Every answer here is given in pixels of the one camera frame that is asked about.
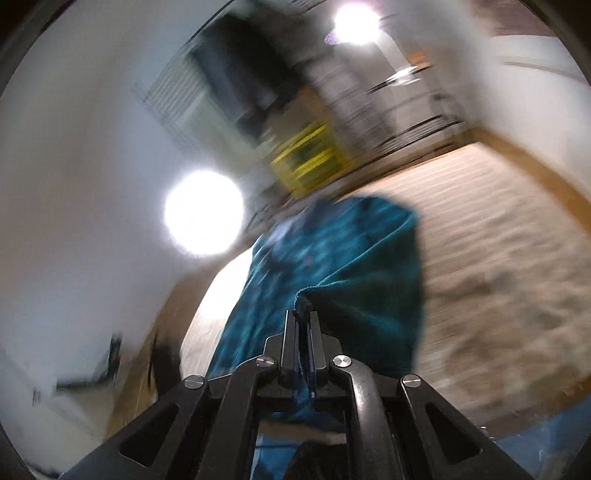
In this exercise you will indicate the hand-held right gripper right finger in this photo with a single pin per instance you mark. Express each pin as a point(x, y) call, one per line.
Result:
point(318, 355)

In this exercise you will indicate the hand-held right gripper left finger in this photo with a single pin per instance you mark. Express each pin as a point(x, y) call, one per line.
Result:
point(288, 350)

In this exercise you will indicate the blue plaid fleece jacket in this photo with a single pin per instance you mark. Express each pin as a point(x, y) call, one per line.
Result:
point(351, 249)

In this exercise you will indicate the black metal clothes rack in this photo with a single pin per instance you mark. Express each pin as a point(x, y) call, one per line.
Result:
point(415, 127)

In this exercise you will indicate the bright round lamp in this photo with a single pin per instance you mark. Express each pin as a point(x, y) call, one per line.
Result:
point(204, 212)

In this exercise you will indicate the yellow patterned box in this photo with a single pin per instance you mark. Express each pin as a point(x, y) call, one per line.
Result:
point(309, 157)

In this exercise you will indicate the grey plaid hanging coat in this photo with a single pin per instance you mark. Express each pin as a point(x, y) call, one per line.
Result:
point(341, 92)

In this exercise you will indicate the black hanging jacket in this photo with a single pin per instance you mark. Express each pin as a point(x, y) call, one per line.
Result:
point(263, 60)

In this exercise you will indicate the white clip lamp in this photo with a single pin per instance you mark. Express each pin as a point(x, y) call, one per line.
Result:
point(356, 23)

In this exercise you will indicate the green striped wall hanging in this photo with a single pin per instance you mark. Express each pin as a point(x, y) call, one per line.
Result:
point(171, 101)

